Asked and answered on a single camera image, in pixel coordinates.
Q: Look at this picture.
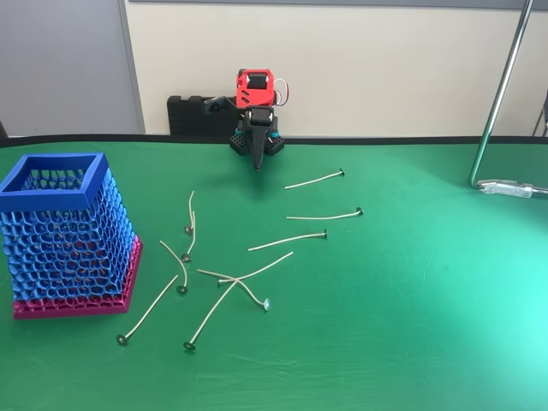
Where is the blue and magenta mesh basket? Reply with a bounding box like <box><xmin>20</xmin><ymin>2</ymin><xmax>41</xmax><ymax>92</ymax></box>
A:
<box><xmin>0</xmin><ymin>152</ymin><xmax>144</xmax><ymax>321</ymax></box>

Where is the black plastic tool case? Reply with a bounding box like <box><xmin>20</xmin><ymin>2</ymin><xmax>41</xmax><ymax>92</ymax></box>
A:
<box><xmin>166</xmin><ymin>94</ymin><xmax>241</xmax><ymax>138</ymax></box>

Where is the green table cloth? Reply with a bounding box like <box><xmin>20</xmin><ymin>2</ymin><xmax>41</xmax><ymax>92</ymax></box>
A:
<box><xmin>0</xmin><ymin>134</ymin><xmax>548</xmax><ymax>411</ymax></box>

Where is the silver metal pole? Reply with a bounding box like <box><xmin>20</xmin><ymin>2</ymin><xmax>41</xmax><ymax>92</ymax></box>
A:
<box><xmin>468</xmin><ymin>0</ymin><xmax>548</xmax><ymax>194</ymax></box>

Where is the silver metal clamp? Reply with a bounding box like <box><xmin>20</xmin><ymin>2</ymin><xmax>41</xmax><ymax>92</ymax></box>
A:
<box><xmin>478</xmin><ymin>178</ymin><xmax>548</xmax><ymax>200</ymax></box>

